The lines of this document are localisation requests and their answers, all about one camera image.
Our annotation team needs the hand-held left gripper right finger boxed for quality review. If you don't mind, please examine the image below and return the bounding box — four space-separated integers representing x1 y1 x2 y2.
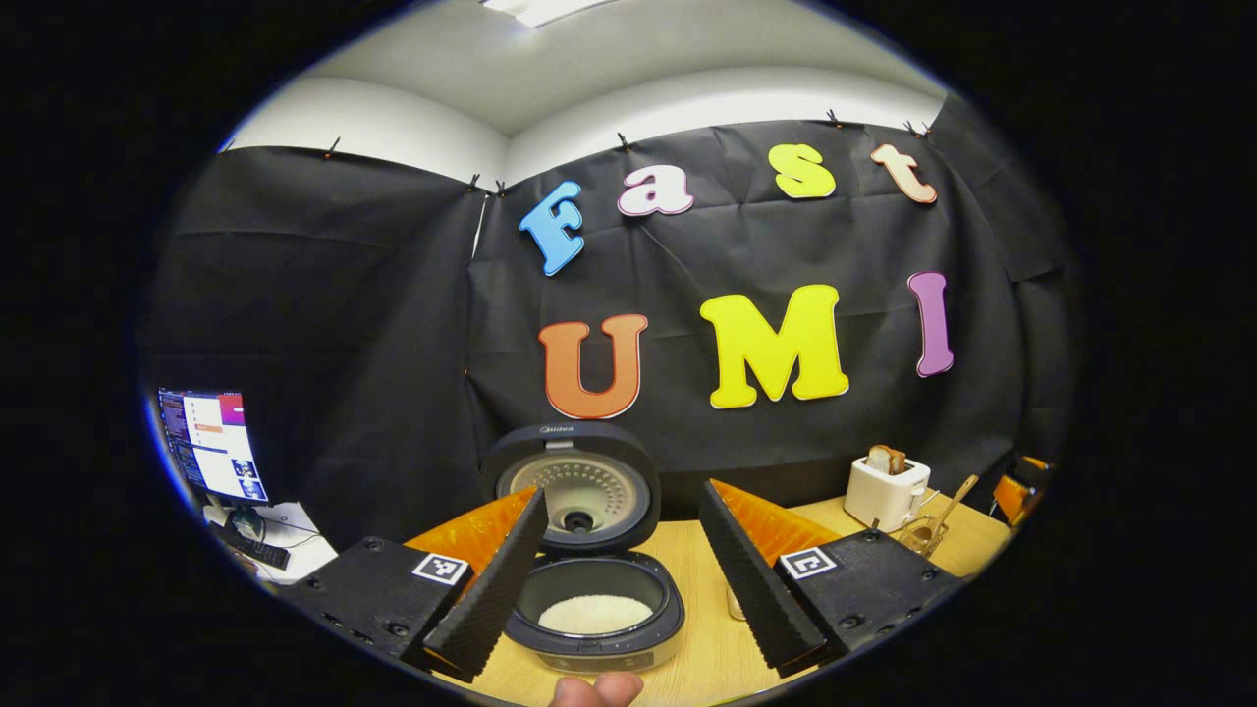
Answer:
697 478 963 679

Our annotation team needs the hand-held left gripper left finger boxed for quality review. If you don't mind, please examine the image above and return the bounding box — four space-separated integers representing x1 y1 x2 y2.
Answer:
280 486 549 683

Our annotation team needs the wooden spoon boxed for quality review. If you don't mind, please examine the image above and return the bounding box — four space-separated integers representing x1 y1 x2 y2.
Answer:
928 474 980 541

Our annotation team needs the wire chopstick holder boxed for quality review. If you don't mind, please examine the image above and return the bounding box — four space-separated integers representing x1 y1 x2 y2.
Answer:
899 516 952 558

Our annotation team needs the white rice heap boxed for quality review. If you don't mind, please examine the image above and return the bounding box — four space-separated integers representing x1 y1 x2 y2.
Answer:
538 594 654 635

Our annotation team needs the dark grey rice cooker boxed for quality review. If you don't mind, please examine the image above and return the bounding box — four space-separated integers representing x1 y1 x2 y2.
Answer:
479 422 686 674

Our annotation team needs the white toaster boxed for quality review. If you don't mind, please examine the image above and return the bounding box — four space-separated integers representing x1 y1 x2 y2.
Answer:
845 457 932 533

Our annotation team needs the white side table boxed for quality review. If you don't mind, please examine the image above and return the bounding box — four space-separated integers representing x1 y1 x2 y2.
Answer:
201 501 340 585

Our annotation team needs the black keyboard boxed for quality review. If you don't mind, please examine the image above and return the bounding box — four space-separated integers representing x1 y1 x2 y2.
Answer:
206 520 292 572

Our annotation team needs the black backdrop cloth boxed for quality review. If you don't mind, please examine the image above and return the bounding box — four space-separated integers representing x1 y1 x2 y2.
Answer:
137 93 1076 551

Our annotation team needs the computer monitor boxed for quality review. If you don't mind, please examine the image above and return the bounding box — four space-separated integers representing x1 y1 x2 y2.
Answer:
157 389 269 536

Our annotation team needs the ceiling light panel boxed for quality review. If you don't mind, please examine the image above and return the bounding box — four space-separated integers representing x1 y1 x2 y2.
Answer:
481 0 615 28

